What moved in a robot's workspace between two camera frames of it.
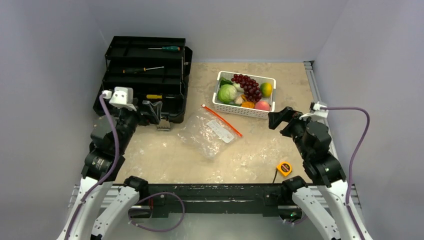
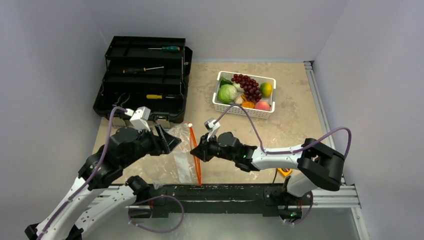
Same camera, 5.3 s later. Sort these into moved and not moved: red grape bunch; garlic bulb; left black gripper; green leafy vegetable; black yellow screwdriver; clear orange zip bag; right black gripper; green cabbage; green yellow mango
Moved: clear orange zip bag; right black gripper; left black gripper
Not moved: garlic bulb; red grape bunch; green cabbage; black yellow screwdriver; green leafy vegetable; green yellow mango
